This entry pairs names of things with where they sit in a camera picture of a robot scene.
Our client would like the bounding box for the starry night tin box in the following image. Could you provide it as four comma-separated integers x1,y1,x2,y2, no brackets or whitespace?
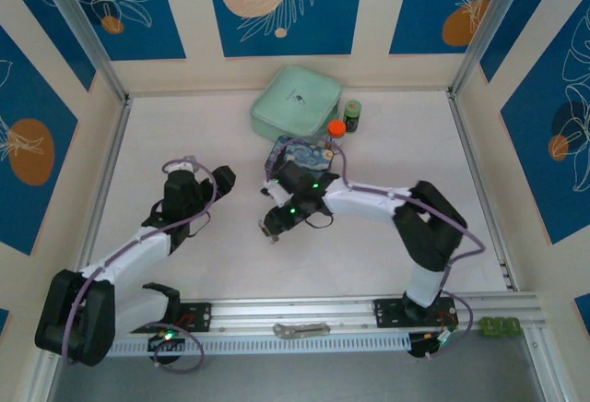
264,135,337,178

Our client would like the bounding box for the orange-lid bottle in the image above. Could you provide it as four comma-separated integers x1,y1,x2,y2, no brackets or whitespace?
325,120,348,150

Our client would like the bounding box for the green-lid dark jar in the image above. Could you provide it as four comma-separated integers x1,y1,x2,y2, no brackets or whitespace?
343,100,363,134

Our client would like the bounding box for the mint green zip pouch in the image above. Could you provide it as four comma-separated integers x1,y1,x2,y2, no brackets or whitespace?
250,65,344,138

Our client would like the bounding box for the left controller board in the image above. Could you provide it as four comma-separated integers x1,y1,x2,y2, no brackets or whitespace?
147,330,186,367

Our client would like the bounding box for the controller board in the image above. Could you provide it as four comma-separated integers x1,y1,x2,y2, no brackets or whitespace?
147,330,186,367
407,331,452,360

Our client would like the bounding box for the right controller board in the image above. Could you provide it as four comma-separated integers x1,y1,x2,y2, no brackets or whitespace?
407,331,452,360

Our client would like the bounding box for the green terminal block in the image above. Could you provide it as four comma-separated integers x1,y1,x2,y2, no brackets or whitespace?
480,317,524,339

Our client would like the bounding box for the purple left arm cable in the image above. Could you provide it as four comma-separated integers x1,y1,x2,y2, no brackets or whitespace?
62,156,218,374

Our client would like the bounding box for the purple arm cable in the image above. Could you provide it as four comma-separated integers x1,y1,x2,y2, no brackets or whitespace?
265,137,488,360
62,156,218,374

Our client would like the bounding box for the thin black right cable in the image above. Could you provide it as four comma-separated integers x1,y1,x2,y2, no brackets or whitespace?
302,214,335,231

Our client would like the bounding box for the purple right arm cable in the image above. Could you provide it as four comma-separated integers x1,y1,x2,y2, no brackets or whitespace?
265,137,488,360

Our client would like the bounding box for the aluminium side rail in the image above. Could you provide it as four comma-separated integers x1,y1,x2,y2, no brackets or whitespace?
76,97,135,278
445,90,521,293

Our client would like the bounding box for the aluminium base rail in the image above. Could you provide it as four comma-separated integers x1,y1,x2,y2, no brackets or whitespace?
110,291,549,341

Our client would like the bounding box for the silver metal bracket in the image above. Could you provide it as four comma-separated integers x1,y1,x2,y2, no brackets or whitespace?
272,322,332,340

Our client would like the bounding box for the black left mount plate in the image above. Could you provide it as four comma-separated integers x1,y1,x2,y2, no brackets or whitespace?
146,301,214,335

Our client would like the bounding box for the black mount plate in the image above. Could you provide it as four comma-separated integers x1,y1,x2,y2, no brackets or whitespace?
146,301,214,335
372,297,461,330

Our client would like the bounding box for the white slotted cable duct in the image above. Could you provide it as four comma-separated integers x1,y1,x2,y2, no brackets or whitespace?
108,333,412,358

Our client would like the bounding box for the black right mount plate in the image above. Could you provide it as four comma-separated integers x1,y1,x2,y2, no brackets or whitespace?
372,297,461,330

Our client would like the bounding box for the aluminium frame post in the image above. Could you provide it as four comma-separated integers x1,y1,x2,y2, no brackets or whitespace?
34,0,131,105
450,0,541,98

